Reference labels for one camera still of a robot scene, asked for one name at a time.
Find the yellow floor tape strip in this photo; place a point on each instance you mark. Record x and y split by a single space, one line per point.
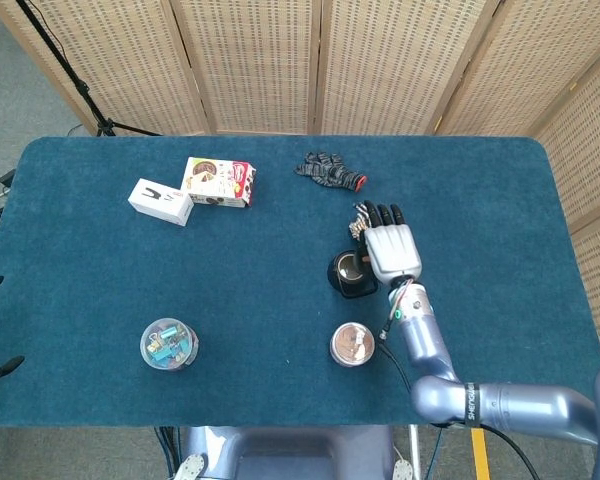
480 455

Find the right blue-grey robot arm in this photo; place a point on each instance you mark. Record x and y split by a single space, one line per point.
510 402

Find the white cardboard box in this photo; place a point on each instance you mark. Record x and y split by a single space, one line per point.
161 202

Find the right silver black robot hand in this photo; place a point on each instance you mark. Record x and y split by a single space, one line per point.
392 250

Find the clear jar of binder clips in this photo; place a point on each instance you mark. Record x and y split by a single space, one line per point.
169 344

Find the chocolate pie snack box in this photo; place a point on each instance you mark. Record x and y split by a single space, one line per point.
219 181

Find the blue-grey robot torso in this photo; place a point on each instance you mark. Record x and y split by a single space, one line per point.
290 455

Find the blue table mat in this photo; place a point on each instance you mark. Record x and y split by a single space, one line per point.
260 300

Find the round white container brown lid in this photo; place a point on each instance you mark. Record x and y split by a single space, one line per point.
352 344

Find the woven wicker folding screen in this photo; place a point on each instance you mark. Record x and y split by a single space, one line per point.
260 65

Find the black tripod stand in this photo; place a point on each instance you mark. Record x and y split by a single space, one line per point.
82 90

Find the black round container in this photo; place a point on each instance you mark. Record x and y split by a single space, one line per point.
347 289

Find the black grey work glove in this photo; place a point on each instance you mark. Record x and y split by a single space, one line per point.
330 171

